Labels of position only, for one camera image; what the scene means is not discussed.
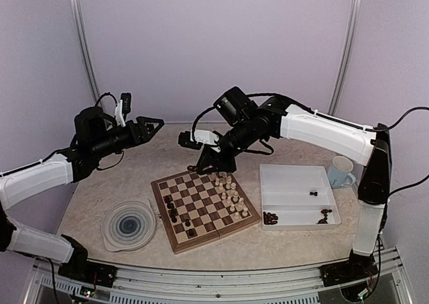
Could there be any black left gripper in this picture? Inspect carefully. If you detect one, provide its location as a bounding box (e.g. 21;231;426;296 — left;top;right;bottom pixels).
90;115;164;158

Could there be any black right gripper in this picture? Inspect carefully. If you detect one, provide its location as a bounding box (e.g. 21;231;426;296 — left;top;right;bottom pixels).
197;117;259;173

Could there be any wooden chess board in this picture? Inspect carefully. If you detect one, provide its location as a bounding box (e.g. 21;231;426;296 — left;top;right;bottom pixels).
151;171;261;254

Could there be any dark chess piece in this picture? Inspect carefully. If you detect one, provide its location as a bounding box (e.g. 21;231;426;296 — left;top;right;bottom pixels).
164;196;174;209

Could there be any white plastic tray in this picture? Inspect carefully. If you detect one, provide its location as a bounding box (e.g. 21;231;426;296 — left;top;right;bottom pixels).
259;164;341;231

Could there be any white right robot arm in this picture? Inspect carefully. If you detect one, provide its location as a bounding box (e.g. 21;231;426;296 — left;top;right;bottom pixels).
178;87;391;280

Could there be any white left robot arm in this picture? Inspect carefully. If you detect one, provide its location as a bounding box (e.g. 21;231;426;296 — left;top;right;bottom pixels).
1;107;164;281

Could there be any white chess pieces row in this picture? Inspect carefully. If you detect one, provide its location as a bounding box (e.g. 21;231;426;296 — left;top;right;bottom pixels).
207;172;251;225

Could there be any collapsible silicone bowl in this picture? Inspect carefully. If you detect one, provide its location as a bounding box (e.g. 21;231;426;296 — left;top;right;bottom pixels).
101;199;156;252

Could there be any light blue mug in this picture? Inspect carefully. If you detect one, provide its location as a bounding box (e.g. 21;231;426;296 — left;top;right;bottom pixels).
327;156;356;189

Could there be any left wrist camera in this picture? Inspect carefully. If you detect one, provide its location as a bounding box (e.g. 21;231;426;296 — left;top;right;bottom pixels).
115;93;131;127

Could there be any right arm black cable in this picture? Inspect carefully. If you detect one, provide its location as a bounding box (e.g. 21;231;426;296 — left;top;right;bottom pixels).
190;92;429;196

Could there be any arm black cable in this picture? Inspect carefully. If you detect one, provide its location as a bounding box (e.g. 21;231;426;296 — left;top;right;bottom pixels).
95;91;125;170
190;92;429;196

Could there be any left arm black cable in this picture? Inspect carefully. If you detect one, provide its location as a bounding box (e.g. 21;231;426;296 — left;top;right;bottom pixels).
95;91;125;170

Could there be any right aluminium frame post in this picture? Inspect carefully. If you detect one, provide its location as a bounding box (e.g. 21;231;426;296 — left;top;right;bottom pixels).
327;0;362;116

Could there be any aluminium frame post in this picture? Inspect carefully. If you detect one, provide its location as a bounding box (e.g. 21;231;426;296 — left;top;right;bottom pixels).
327;0;362;116
70;0;101;103

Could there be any front aluminium rail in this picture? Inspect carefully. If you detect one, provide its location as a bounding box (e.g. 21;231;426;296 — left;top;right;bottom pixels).
21;248;414;303

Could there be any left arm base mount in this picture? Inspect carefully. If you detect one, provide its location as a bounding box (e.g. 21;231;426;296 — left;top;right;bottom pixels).
58;234;117;288

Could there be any left aluminium frame post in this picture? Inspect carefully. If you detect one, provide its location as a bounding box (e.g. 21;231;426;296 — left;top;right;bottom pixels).
70;0;101;103

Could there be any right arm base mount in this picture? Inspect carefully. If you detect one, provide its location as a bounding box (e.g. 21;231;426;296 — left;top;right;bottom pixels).
320;250;381;303

